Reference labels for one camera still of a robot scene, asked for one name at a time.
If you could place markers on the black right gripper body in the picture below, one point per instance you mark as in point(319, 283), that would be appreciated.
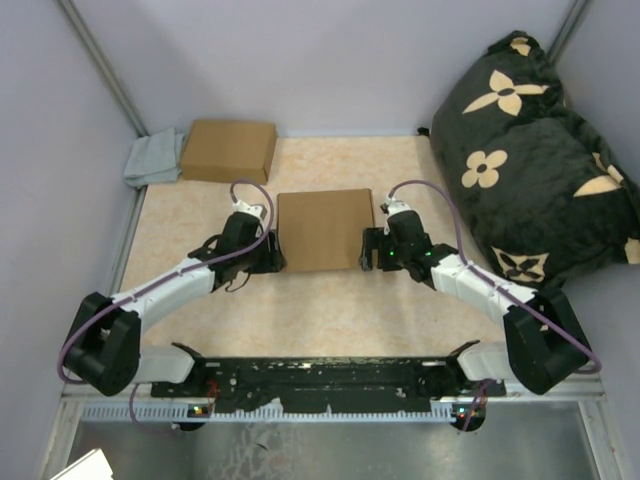
point(394, 255)

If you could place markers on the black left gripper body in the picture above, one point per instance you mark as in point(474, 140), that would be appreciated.
point(258, 258)

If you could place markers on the brown cardboard box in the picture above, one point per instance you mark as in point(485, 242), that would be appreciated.
point(322, 230)
point(223, 151)

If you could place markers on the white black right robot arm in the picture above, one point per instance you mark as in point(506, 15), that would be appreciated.
point(543, 343)

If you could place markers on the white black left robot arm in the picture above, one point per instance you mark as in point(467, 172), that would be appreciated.
point(104, 346)

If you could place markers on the closed brown cardboard box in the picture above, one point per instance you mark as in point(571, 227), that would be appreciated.
point(223, 151)

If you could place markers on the grey folded cloth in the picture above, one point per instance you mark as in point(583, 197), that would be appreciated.
point(155, 159)

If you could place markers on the black floral pillow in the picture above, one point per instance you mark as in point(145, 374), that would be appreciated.
point(537, 186)

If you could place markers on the white paper sheet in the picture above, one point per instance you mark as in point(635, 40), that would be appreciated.
point(91, 466)

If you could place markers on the white slotted cable duct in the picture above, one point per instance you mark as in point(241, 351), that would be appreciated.
point(189, 412)

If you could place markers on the aluminium frame rail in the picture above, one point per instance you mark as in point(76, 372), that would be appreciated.
point(575, 388)

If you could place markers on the grey metal corner rail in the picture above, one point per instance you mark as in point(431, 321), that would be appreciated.
point(572, 21)
point(103, 66)

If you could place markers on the right grey metal corner rail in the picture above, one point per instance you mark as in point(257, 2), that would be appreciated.
point(572, 21)

